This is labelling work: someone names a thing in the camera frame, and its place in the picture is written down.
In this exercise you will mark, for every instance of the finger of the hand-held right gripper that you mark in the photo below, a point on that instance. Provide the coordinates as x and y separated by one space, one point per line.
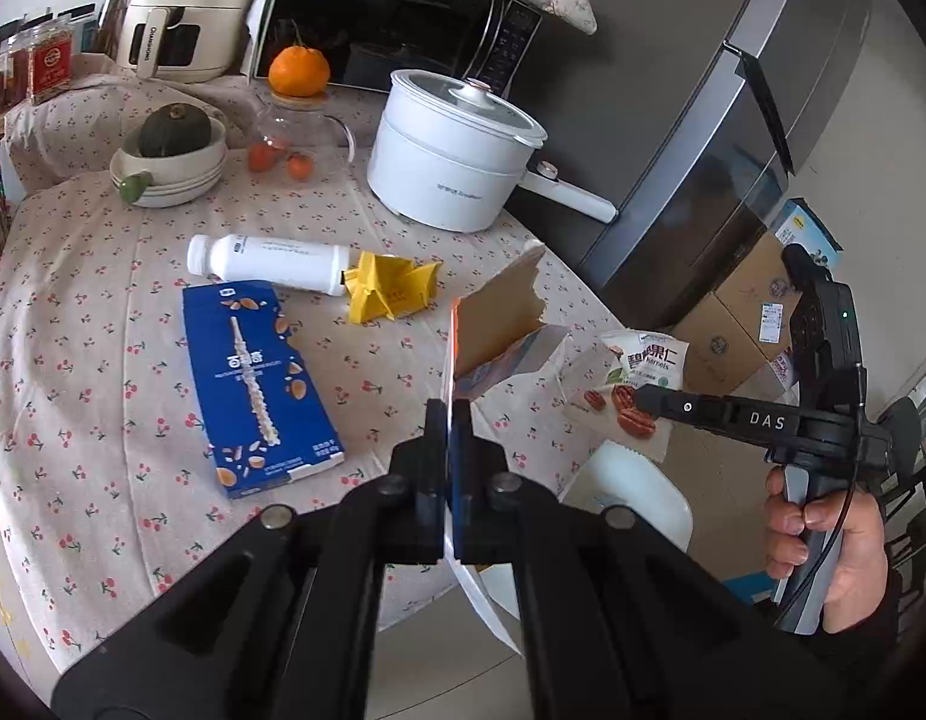
718 412

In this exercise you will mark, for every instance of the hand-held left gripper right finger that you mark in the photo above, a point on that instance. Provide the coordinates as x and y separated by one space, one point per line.
467 495

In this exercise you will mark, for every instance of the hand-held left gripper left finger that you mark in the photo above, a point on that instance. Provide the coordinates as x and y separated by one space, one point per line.
435 480

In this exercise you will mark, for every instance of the white pecan packet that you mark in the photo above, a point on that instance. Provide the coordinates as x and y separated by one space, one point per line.
643 360

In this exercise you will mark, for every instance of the orange and white snack box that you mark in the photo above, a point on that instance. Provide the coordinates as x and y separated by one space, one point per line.
500 315

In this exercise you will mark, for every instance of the person's right hand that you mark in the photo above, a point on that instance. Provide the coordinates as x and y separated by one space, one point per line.
853 555

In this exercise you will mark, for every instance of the large cardboard box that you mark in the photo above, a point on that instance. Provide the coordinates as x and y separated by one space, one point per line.
722 352

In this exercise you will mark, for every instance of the cardboard box with white label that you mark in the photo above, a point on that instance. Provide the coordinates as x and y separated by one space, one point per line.
755 277

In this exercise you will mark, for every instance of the blue and white carton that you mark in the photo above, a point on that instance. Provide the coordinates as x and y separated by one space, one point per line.
804 229

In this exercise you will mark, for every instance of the blue snack box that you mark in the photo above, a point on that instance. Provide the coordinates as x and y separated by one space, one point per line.
260 390

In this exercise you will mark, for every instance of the yellow crumpled wrapper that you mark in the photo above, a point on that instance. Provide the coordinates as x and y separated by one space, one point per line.
388 289

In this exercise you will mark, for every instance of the white plastic bottle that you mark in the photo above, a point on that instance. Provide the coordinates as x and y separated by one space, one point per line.
268 262

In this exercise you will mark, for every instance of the grey refrigerator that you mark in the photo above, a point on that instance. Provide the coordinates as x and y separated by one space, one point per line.
658 127

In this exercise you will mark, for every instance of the white electric cooking pot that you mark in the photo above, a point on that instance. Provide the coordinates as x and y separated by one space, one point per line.
448 165

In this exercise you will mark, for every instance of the small orange tomato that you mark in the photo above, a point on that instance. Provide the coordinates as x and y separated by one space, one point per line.
262 157
299 166

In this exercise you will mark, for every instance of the cherry print tablecloth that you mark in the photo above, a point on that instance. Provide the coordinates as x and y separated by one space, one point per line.
96 390

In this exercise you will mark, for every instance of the glass teapot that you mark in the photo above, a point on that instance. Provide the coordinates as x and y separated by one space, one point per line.
290 124

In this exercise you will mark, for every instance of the orange tangerine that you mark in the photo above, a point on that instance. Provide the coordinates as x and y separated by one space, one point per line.
298 71

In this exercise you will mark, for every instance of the dark green squash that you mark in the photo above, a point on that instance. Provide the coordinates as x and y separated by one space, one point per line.
174 131

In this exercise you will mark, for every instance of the black microwave oven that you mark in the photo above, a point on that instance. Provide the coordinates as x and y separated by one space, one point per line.
403 7

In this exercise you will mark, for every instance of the white air fryer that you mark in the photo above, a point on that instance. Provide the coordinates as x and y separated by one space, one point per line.
193 0

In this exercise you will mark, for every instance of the red label jars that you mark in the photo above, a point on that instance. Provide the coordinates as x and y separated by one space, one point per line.
47 64

